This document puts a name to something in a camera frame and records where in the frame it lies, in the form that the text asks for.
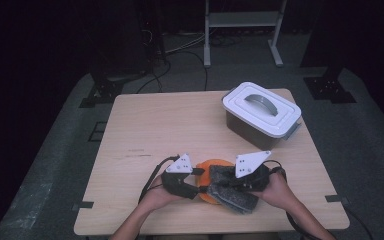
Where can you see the black tape strip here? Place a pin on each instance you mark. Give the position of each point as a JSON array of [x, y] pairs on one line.
[[84, 205], [336, 199]]

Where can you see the grey fuzzy cloth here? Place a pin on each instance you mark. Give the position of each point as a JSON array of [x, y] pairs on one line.
[[236, 200]]

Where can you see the person's right hand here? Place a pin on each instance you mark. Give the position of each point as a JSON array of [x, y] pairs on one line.
[[276, 191]]

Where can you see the orange plush toy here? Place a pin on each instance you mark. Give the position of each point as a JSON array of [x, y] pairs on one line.
[[204, 168]]

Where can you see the black stand base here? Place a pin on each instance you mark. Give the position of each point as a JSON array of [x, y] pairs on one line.
[[327, 88], [108, 90]]

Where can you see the white metal frame stand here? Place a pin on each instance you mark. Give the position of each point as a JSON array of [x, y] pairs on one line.
[[241, 19]]

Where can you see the brown translucent storage box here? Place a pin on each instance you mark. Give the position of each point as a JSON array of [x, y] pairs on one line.
[[250, 133]]

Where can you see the person's left hand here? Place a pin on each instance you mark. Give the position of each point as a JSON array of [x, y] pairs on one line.
[[156, 196]]

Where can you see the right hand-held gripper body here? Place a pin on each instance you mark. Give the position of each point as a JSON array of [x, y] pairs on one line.
[[251, 176]]

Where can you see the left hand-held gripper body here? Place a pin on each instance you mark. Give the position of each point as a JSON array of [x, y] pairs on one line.
[[178, 185]]

